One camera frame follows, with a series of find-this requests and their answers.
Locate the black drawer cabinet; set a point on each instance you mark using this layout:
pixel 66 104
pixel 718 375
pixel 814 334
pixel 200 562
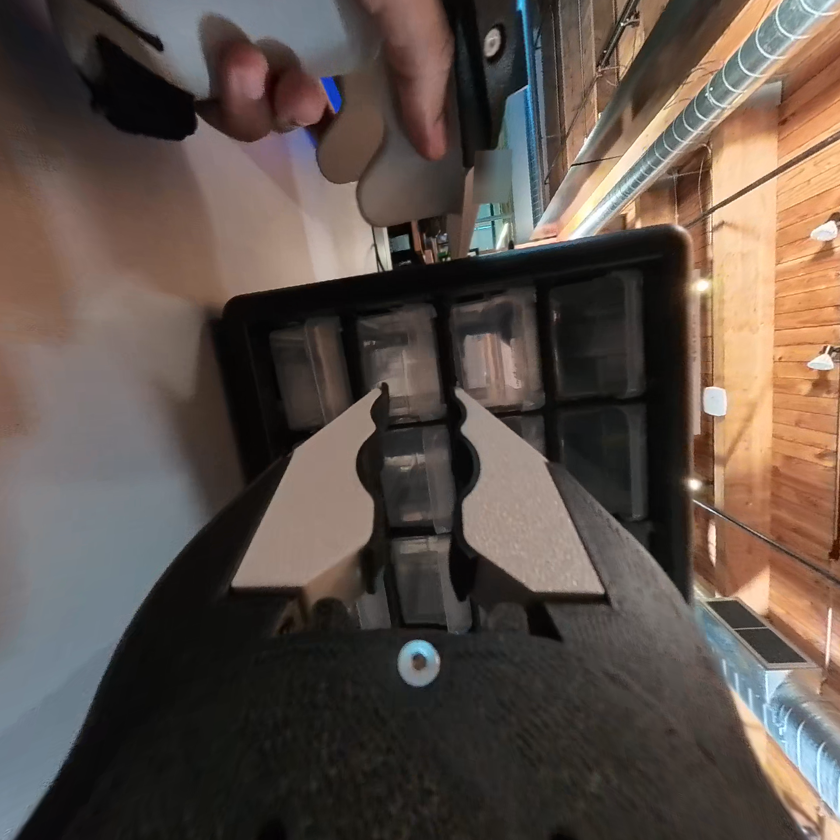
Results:
pixel 663 328

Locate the grey desk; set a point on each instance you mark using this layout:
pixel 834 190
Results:
pixel 131 328

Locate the set of clear cabinet drawers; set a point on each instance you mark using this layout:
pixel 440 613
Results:
pixel 403 361

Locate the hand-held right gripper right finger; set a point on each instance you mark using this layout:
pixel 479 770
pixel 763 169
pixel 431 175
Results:
pixel 525 525

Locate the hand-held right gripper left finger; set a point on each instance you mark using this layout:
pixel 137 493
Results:
pixel 315 518

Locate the grey insulated duct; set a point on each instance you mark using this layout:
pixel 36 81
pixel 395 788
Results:
pixel 800 722

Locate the white wall device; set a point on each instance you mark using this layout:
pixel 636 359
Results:
pixel 715 401

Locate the person's left hand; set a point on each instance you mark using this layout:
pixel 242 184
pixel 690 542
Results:
pixel 262 92

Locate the white wall lamp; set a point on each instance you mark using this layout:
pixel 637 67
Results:
pixel 825 231
pixel 821 359

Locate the silver spiral duct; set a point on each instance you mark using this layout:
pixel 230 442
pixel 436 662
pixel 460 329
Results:
pixel 715 85

